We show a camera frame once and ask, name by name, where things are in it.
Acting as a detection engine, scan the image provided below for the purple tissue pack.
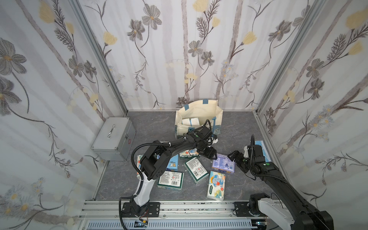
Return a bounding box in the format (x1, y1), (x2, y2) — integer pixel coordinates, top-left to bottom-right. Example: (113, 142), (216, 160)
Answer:
(211, 154), (235, 174)

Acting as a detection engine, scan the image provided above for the white blue tissue pack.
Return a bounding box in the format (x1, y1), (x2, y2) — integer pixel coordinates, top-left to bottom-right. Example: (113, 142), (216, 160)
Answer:
(182, 118), (192, 127)

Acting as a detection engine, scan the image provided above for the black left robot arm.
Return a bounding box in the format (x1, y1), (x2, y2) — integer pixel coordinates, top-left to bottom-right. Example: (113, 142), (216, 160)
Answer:
(118, 119), (217, 217)

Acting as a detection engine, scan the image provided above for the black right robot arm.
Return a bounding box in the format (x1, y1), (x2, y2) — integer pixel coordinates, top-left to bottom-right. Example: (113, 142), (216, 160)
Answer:
(228, 136), (334, 230)

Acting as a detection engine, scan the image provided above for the elephant tissue pack by bag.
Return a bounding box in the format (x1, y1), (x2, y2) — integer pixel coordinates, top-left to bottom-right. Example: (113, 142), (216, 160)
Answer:
(179, 148), (200, 159)

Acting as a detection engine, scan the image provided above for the cream canvas tote bag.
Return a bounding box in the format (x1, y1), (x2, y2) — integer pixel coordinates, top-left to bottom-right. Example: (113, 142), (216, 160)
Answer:
(174, 99), (223, 137)

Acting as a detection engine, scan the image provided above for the blue face mask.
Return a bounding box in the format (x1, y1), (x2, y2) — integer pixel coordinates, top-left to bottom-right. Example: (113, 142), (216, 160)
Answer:
(255, 140), (271, 163)

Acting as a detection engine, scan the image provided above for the green barcode tissue pack centre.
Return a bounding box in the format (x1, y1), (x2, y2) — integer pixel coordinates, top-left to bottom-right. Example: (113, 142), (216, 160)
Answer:
(184, 157), (209, 184)

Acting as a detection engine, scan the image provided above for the green barcode tissue pack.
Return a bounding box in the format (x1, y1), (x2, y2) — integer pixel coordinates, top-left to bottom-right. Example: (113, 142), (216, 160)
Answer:
(184, 157), (209, 184)
(157, 171), (184, 191)

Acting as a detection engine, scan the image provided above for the blue tissue pack centre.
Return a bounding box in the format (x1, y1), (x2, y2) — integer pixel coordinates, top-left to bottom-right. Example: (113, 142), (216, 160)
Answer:
(166, 155), (179, 172)

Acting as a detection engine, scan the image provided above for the elephant tissue pack front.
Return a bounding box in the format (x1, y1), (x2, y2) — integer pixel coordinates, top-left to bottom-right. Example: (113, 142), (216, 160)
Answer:
(207, 171), (226, 201)

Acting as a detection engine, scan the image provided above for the green barcode tissue pack left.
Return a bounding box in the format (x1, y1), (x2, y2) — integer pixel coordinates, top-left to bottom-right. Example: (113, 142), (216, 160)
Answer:
(157, 171), (184, 191)

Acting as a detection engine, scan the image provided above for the elephant tissue pack left upright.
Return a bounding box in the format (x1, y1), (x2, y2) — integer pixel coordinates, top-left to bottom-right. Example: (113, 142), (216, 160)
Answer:
(137, 154), (143, 179)

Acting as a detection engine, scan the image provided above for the grey metal box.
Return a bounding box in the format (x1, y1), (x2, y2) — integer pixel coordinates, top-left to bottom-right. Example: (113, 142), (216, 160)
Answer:
(91, 117), (136, 161)

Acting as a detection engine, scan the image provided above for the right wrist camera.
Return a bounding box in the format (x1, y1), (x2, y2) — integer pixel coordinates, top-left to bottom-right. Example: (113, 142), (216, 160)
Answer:
(243, 145), (254, 158)

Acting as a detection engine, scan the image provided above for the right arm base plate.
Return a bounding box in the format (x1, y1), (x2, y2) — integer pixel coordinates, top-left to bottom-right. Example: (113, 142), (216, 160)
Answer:
(233, 201), (259, 217)

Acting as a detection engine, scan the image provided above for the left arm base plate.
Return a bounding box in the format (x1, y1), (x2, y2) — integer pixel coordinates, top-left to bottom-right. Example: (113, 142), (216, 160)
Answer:
(120, 201), (161, 218)

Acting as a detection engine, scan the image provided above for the white slotted cable duct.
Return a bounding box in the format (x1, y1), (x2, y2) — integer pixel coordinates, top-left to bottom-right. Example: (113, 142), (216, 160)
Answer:
(86, 219), (257, 230)

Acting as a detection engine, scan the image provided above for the aluminium mounting rail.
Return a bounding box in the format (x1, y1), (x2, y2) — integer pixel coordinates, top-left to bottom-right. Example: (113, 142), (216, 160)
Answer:
(79, 200), (257, 220)

